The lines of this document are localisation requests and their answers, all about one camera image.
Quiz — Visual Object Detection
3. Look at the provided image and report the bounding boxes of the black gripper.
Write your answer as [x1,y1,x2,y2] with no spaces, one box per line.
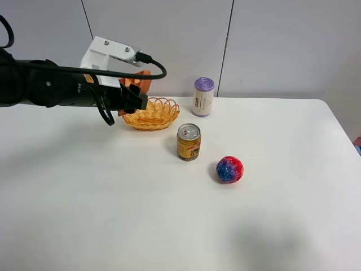
[73,73,148,114]

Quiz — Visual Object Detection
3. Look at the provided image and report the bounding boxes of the orange waffle bread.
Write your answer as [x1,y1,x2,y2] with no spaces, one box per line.
[118,70,152,116]

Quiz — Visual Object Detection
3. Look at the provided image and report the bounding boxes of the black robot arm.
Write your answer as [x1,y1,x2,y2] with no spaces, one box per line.
[1,49,148,113]

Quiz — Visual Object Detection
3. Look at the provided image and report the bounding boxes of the yellow orange woven basket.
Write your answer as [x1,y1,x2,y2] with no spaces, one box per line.
[121,97,180,131]

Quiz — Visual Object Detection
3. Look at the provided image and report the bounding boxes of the gold drink can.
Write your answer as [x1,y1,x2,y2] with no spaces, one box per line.
[177,123,201,161]

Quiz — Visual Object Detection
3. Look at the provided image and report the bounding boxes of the purple white roll bottle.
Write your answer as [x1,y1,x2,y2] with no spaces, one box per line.
[192,77,215,117]

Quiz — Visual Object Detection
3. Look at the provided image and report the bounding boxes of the red blue bumpy ball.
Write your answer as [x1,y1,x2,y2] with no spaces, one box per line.
[216,156,244,183]

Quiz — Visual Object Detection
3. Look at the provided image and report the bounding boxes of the black camera cable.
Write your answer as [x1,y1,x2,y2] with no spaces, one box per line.
[0,14,168,127]

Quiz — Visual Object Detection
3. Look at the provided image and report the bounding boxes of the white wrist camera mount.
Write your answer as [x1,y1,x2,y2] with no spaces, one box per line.
[80,36,144,72]

